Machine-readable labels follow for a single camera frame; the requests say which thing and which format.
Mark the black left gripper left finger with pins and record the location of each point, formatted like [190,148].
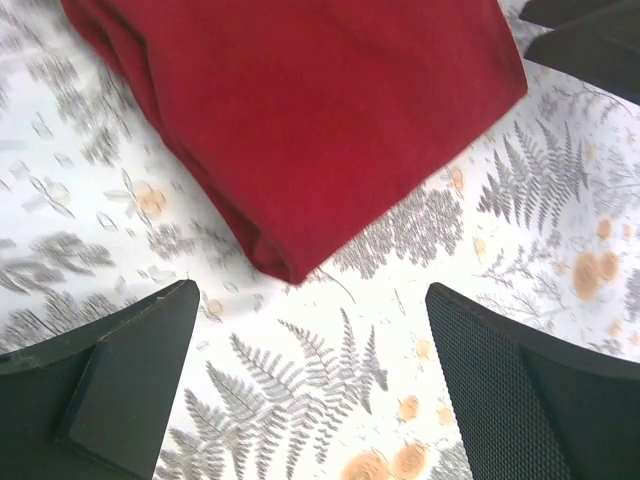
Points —
[94,403]

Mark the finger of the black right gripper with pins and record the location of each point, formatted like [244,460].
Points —
[600,48]
[560,11]

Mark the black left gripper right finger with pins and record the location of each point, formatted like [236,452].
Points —
[530,405]

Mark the red t shirt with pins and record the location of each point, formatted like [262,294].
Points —
[305,121]

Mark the floral patterned table mat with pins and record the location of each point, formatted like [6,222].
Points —
[288,382]

